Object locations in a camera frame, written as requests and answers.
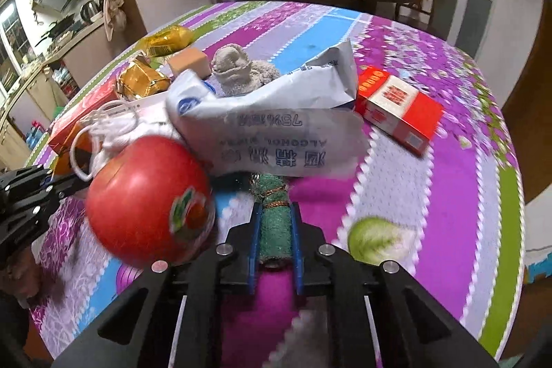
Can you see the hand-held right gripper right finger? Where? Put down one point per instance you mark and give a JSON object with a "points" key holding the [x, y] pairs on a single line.
{"points": [[296, 251]]}

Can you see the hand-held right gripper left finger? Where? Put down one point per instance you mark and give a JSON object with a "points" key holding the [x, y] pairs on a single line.
{"points": [[254, 251]]}

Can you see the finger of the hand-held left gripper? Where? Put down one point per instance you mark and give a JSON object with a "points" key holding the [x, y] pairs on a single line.
{"points": [[64, 185]]}

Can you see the green towel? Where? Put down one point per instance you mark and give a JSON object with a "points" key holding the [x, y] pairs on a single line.
{"points": [[272, 230]]}

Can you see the blue water bottles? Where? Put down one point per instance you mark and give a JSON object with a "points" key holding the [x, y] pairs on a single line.
{"points": [[34, 134]]}

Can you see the flat red box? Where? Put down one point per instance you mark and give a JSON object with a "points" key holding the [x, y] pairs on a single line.
{"points": [[82, 113]]}

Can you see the green and white cabbage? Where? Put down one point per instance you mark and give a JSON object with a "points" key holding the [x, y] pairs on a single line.
{"points": [[374, 242]]}

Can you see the red tomato-shaped container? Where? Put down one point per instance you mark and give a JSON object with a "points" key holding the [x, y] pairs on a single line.
{"points": [[149, 200]]}

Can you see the white wet wipes packet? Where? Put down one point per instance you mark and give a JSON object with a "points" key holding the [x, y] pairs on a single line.
{"points": [[267, 131]]}

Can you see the crumpled gold foil wrapper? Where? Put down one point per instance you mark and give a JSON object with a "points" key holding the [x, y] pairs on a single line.
{"points": [[142, 82]]}

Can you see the striped floral tablecloth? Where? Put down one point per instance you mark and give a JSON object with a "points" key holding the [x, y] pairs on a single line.
{"points": [[431, 200]]}

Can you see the metal kettle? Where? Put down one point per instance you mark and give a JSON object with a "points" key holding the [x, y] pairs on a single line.
{"points": [[88, 12]]}

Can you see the small tan box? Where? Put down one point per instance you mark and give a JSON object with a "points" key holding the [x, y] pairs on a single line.
{"points": [[188, 62]]}

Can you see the red and white cigarette box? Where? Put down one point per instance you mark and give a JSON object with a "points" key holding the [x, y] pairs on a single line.
{"points": [[399, 109]]}

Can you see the gold foil bag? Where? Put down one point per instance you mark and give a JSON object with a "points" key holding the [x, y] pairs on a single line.
{"points": [[168, 40]]}

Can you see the hanging beige cloth bag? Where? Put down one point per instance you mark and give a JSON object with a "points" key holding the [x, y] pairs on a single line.
{"points": [[113, 12]]}

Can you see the grey sock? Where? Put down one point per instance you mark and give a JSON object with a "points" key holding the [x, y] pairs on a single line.
{"points": [[239, 68]]}

